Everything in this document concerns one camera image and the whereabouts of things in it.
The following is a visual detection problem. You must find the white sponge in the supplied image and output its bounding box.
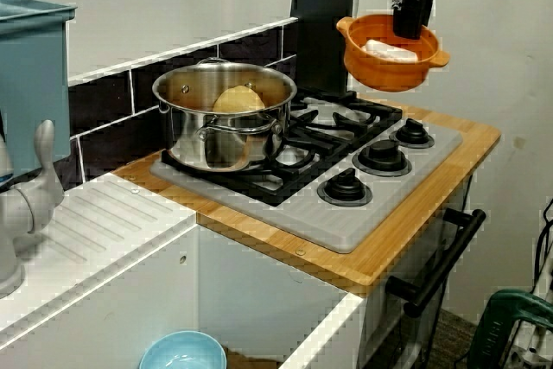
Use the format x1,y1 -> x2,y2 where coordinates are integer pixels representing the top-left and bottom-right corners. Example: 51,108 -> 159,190
361,39 -> 419,62

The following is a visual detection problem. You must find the orange plastic bowl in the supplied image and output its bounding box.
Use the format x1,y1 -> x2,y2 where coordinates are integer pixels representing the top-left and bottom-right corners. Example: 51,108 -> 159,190
335,13 -> 451,93

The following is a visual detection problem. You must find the black burner grate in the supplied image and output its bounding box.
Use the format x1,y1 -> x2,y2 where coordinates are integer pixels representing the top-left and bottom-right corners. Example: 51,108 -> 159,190
288,90 -> 404,148
160,124 -> 352,208

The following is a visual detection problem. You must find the black stove knob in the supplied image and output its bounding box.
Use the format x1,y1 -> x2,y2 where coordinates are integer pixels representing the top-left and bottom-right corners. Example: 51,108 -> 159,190
317,168 -> 374,206
388,117 -> 435,149
352,138 -> 413,178

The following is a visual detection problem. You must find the white partition board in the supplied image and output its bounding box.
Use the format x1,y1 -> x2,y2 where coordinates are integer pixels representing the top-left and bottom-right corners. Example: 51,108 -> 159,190
358,0 -> 553,327

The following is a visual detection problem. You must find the yellow round toy food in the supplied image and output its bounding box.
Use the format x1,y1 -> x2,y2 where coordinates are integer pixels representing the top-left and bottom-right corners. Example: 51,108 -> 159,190
212,86 -> 267,113

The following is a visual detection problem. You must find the grey stove plate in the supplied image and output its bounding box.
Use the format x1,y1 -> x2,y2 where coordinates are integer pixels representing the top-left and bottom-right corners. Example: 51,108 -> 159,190
149,120 -> 464,254

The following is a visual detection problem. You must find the stainless steel pot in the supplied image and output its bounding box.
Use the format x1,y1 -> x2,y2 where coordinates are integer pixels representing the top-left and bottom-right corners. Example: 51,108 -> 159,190
151,57 -> 299,171

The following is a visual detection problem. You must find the white kitchen cabinet front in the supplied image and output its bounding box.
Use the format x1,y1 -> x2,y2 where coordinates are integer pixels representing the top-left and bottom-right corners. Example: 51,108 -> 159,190
360,169 -> 480,369

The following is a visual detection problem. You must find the dark tile backsplash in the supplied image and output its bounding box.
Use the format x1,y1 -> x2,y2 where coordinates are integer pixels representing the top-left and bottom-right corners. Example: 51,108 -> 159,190
54,16 -> 299,193

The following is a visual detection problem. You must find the green clamp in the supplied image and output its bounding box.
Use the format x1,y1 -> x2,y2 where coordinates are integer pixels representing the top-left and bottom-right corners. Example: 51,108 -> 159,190
468,289 -> 553,369

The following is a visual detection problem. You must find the white toy sink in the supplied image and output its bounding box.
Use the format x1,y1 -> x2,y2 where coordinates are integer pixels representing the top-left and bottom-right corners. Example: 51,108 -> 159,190
0,172 -> 368,369

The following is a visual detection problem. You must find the blue plastic bin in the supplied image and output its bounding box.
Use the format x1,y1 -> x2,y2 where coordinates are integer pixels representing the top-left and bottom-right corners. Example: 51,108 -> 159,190
0,0 -> 78,191

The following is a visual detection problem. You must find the light blue bowl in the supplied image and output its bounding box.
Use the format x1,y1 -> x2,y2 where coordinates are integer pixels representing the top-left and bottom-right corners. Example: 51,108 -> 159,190
138,329 -> 229,369

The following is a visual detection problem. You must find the grey toy faucet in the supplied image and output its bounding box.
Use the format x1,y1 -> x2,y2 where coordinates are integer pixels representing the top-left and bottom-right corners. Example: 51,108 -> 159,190
0,119 -> 66,299

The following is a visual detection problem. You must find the black oven door handle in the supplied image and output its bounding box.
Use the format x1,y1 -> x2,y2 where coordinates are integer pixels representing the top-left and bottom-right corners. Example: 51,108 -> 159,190
385,207 -> 487,319

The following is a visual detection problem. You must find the silver metal frame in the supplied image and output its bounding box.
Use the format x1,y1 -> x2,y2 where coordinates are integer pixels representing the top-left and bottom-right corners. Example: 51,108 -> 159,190
505,315 -> 553,369

